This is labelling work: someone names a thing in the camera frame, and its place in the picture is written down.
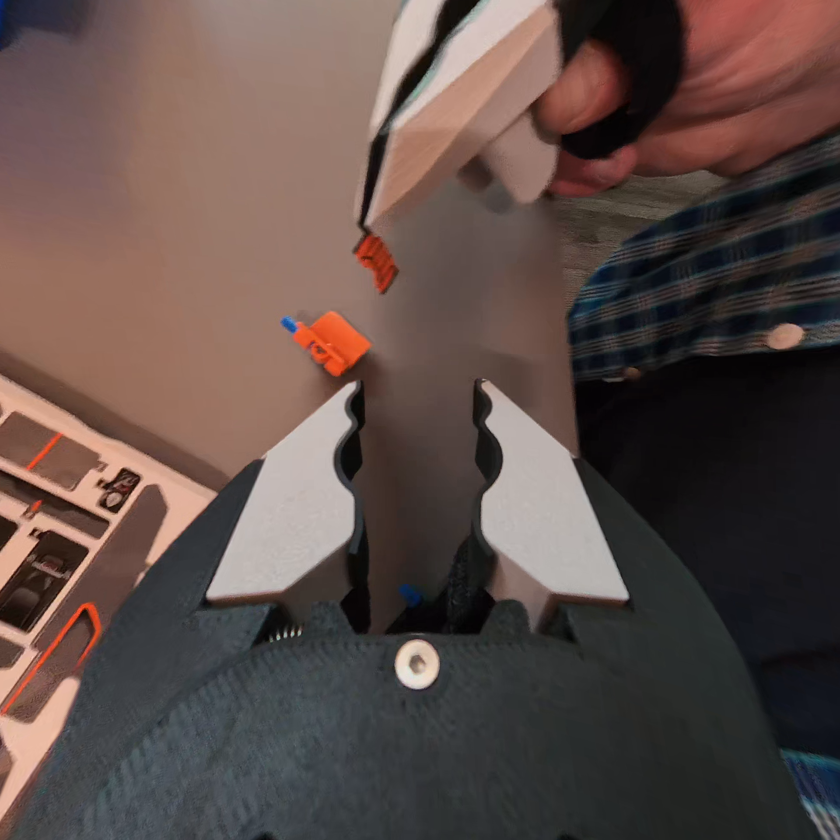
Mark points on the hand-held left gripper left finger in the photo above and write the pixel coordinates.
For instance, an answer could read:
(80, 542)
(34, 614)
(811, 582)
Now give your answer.
(289, 518)

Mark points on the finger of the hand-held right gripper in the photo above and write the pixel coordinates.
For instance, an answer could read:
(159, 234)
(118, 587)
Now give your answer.
(410, 52)
(459, 124)

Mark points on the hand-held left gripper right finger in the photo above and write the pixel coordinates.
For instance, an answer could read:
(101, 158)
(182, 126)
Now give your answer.
(544, 518)

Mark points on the orange ribbed lego piece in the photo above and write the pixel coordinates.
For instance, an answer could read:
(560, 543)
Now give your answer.
(377, 262)

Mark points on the orange lego assembly blue pin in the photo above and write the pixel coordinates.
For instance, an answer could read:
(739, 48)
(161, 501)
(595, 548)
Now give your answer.
(334, 338)

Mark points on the small blue lego pin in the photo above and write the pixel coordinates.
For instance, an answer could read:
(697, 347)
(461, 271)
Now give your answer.
(410, 594)

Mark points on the lego sticker sheet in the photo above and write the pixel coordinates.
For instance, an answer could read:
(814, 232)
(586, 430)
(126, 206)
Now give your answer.
(39, 590)

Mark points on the person's right hand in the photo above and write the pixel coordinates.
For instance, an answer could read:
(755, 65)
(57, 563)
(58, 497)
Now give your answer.
(748, 85)

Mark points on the dark pants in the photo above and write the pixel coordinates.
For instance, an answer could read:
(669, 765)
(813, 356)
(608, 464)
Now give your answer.
(722, 525)

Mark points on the blue plaid shirt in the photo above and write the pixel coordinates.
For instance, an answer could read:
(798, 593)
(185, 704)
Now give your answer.
(709, 275)

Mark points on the blue box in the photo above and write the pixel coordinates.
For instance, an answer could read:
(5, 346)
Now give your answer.
(33, 16)

